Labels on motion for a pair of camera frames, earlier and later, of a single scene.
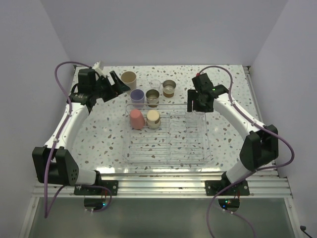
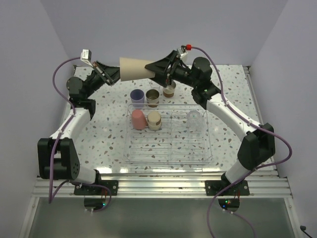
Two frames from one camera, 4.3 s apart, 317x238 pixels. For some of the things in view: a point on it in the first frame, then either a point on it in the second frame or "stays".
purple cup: x=137 y=97 stays
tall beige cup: x=129 y=78 to x=132 y=69
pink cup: x=136 y=119 stays
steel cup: x=153 y=119 stays
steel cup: x=152 y=97 stays
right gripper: x=192 y=95 to x=162 y=66
